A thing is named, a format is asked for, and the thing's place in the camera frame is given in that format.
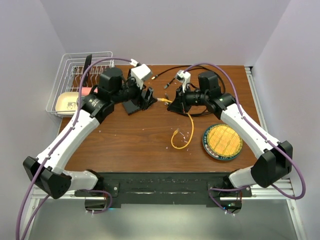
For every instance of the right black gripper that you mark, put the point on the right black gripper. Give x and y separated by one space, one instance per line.
179 104

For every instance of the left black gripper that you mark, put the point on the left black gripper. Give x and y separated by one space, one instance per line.
144 103

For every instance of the black network switch box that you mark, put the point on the black network switch box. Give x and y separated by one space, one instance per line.
132 107

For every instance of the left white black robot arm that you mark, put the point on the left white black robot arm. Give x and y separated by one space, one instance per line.
47 170

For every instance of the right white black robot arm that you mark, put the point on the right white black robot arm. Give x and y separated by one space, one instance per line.
272 155

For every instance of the round gold wafer plate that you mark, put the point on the round gold wafer plate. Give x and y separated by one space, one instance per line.
221 142

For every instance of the pink cup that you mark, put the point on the pink cup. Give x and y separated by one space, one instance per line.
85 91

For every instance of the cream square plate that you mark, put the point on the cream square plate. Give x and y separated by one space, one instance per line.
67 103

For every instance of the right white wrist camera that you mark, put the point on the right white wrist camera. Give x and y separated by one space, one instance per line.
183 77

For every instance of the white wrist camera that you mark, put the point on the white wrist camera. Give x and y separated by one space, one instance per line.
183 77
140 72

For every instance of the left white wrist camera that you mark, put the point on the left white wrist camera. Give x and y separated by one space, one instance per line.
140 72

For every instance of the white wire dish rack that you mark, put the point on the white wire dish rack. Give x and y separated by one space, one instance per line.
70 72

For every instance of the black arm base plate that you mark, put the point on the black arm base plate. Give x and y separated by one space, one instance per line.
165 188

